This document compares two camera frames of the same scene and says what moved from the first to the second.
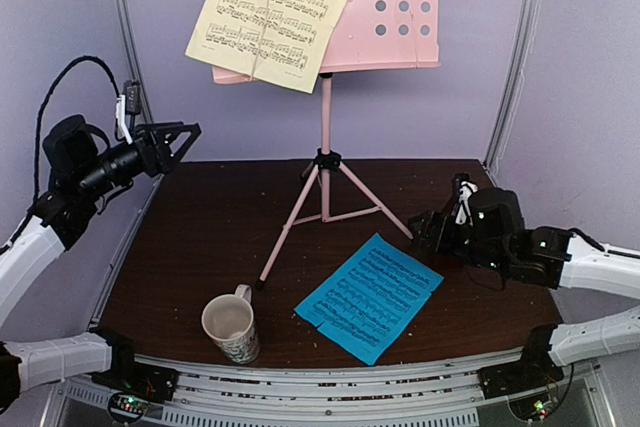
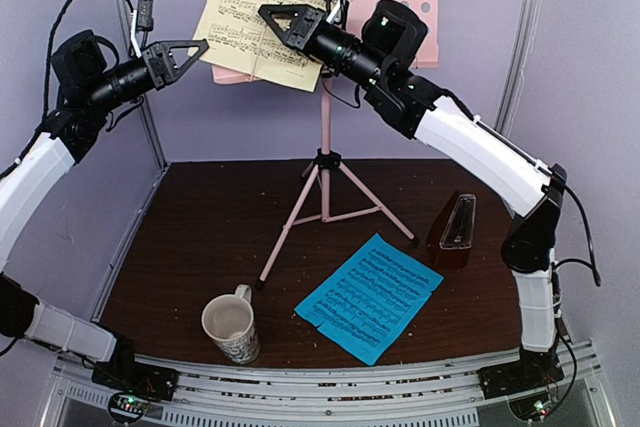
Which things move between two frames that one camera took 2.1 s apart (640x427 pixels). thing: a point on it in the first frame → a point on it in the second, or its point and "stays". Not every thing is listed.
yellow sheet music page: [274, 12] stays
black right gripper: [431, 231] → [305, 32]
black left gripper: [159, 159] → [164, 61]
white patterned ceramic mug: [228, 321] stays
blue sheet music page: [369, 299] stays
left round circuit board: [127, 407] stays
